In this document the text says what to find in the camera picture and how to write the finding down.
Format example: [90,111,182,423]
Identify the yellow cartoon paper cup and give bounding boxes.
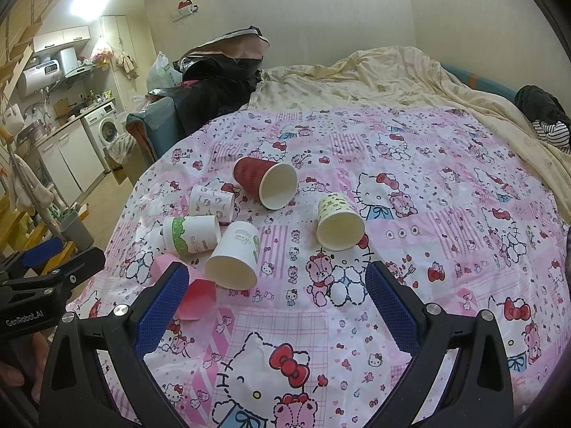
[315,192,365,251]

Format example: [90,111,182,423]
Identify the white green-band paper cup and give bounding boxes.
[163,215,221,257]

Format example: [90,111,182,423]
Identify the pink faceted paper cup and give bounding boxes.
[150,254,217,321]

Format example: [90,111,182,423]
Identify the white pink-pattern paper cup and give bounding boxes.
[189,185,234,224]

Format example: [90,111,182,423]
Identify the white green-leaf paper cup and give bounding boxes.
[205,221,261,291]

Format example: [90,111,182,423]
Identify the dark red paper cup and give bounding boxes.
[232,157,298,211]

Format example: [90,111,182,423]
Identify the person's left hand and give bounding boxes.
[1,332,49,404]

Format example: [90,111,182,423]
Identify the grey trash bin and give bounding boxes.
[60,211,94,251]

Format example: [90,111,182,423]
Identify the white kitchen cabinet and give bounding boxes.
[37,120,103,205]

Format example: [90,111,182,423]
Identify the white washing machine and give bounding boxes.
[81,100,120,173]

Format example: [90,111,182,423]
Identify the teal chair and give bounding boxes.
[126,97,186,166]

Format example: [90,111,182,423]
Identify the white water heater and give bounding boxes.
[17,60,62,98]

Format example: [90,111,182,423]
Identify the white plastic bag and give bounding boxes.
[146,51,182,91]

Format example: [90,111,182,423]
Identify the pink Hello Kitty bedsheet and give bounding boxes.
[72,107,570,427]

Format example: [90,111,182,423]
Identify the black clothes pile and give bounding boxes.
[174,55,261,135]

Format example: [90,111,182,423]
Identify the black striped garment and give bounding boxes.
[515,85,570,155]

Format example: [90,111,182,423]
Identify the cream yellow blanket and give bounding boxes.
[246,45,570,220]

